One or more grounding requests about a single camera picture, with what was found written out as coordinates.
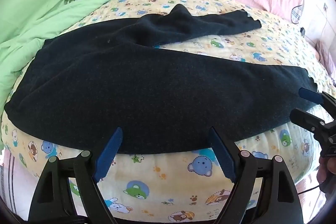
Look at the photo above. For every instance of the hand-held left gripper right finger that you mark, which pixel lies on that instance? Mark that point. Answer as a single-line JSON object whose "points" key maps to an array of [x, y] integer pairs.
{"points": [[221, 157]]}

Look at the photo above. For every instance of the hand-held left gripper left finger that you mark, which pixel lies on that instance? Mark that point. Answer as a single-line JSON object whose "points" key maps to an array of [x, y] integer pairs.
{"points": [[109, 155]]}

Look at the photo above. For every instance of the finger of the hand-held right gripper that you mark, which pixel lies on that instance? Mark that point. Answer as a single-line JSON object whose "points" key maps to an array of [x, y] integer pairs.
{"points": [[304, 117], [311, 95]]}

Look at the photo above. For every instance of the black pants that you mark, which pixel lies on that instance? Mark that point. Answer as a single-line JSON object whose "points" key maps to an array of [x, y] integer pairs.
{"points": [[147, 98]]}

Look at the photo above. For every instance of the person's right hand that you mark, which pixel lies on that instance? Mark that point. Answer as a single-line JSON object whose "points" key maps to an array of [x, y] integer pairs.
{"points": [[323, 170]]}

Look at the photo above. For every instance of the yellow bear print bed sheet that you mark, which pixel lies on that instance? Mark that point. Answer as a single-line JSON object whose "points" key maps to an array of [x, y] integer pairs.
{"points": [[183, 179]]}

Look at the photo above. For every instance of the green quilt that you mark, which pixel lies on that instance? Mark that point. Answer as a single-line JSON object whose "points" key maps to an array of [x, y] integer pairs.
{"points": [[34, 3]]}

